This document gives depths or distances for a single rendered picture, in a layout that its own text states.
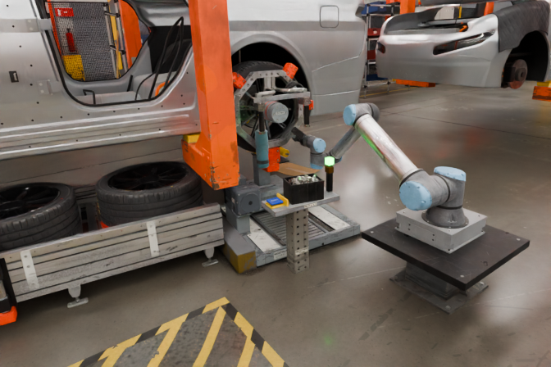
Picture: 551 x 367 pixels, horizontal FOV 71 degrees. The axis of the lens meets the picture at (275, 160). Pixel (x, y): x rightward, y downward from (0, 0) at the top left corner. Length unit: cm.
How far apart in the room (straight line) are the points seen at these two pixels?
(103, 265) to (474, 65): 387
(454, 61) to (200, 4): 314
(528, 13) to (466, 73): 81
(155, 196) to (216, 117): 60
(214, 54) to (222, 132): 42
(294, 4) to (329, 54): 46
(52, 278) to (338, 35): 244
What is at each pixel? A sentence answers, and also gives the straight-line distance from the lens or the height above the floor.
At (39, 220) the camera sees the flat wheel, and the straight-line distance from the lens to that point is 239.
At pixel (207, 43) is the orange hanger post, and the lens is 208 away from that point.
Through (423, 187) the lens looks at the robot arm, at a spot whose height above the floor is 64.
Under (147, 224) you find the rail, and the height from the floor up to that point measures 37.
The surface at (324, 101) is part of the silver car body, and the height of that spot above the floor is 85.
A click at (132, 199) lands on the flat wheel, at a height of 48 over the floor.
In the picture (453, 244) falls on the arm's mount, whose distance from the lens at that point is 213.
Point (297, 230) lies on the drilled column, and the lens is 224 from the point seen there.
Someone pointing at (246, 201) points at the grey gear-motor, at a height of 33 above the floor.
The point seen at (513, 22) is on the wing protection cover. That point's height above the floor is 139.
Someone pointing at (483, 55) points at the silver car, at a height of 108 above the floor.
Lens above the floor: 134
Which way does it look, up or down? 18 degrees down
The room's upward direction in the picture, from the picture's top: 2 degrees counter-clockwise
